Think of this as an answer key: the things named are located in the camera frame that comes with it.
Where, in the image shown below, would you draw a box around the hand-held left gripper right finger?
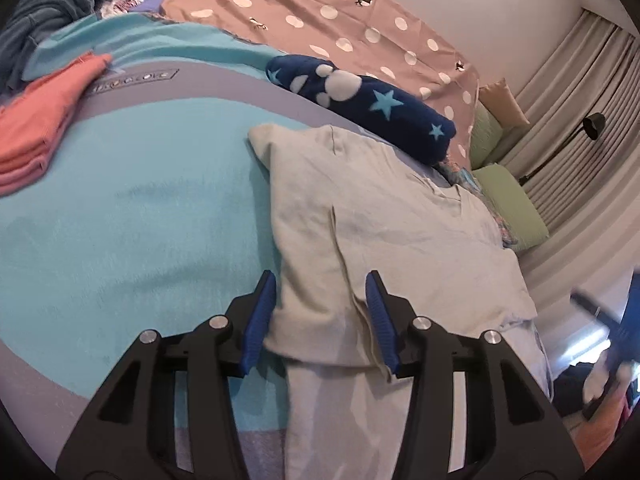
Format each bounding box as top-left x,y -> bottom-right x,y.
365,270 -> 586,480

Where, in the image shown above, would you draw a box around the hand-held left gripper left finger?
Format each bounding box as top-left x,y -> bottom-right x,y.
55,270 -> 277,480

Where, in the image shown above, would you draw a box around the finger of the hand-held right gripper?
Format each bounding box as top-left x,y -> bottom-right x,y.
570,287 -> 623,333

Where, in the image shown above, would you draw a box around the grey long-sleeve shirt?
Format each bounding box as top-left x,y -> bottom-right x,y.
247,122 -> 553,480

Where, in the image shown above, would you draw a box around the person's right forearm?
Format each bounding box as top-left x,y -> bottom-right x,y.
567,400 -> 626,476

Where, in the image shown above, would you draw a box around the folded pink clothes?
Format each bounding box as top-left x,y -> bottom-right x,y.
0,52 -> 113,197

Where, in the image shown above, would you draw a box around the person's right hand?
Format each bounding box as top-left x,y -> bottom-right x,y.
584,347 -> 633,403

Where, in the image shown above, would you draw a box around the green pillow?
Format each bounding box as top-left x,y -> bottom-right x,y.
472,164 -> 551,251
469,102 -> 506,170

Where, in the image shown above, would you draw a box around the floral cloth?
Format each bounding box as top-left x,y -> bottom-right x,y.
435,157 -> 516,248

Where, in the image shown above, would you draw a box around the teal and grey bed blanket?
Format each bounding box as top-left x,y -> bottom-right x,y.
0,0 -> 556,480

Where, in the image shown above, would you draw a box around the black floor lamp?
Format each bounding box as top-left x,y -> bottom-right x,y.
517,112 -> 608,186

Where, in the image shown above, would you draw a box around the navy star print blanket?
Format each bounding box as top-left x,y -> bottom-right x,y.
265,54 -> 457,166

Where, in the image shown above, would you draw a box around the beige curtain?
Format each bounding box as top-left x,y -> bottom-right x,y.
495,7 -> 640,311

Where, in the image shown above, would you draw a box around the tan pillow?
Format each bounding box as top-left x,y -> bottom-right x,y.
479,77 -> 531,127

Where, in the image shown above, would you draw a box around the pink polka dot sheet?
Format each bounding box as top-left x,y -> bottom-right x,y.
160,0 -> 482,161

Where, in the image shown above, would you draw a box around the crumpled blue blanket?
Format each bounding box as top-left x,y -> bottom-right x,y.
0,0 -> 108,91

